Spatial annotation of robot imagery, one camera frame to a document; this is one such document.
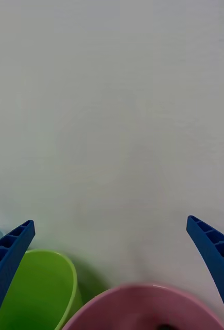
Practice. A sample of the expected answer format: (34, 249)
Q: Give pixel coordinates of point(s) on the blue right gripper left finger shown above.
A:
(6, 270)

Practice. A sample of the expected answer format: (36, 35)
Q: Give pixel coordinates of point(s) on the green plastic bin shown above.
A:
(39, 288)

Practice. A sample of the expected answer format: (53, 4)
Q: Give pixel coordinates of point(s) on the pink plastic bin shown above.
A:
(132, 306)

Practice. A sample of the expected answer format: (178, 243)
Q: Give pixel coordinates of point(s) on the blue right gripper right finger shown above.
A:
(220, 263)

